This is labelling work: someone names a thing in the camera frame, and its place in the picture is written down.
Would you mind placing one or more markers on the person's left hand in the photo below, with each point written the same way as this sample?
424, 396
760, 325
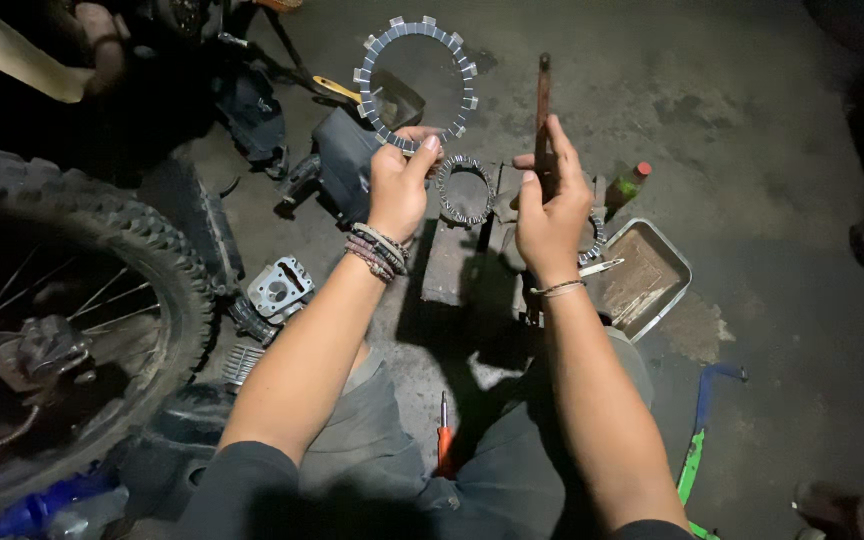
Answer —
396, 193

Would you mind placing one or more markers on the person's right hand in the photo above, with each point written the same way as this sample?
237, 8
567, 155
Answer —
552, 210

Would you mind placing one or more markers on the rusty metal file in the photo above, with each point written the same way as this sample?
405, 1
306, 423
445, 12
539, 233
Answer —
543, 124

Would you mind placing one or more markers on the steel toothed clutch plate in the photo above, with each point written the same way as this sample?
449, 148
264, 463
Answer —
465, 190
594, 238

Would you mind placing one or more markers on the black plastic motorcycle cover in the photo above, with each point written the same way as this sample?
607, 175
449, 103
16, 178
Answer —
346, 161

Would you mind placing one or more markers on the silver knife blade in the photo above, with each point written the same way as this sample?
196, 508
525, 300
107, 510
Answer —
601, 267

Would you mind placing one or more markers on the green bottle with red cap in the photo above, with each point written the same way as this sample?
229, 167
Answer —
625, 187

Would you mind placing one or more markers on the wooden block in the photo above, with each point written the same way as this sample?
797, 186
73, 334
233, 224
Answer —
469, 247

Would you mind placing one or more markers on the dark dustpan scoop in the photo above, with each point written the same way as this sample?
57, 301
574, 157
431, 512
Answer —
396, 99

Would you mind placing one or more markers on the metal tray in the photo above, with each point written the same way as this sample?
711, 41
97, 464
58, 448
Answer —
638, 277

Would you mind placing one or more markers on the silver engine cylinder head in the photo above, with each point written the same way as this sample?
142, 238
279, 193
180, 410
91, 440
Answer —
280, 288

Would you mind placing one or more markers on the black motorcycle fender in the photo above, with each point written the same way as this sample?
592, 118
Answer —
256, 112

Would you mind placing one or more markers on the finned engine cylinder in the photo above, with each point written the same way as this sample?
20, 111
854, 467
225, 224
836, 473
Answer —
240, 363

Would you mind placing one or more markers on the person's grey trousers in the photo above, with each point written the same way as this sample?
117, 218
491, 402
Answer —
432, 457

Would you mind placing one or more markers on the green and blue motorcycle panel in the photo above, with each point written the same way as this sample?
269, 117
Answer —
698, 450

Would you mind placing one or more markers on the knobby motorcycle wheel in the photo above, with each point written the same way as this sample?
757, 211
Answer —
64, 330

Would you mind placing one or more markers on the blue plastic bottle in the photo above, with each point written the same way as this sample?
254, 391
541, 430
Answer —
49, 506

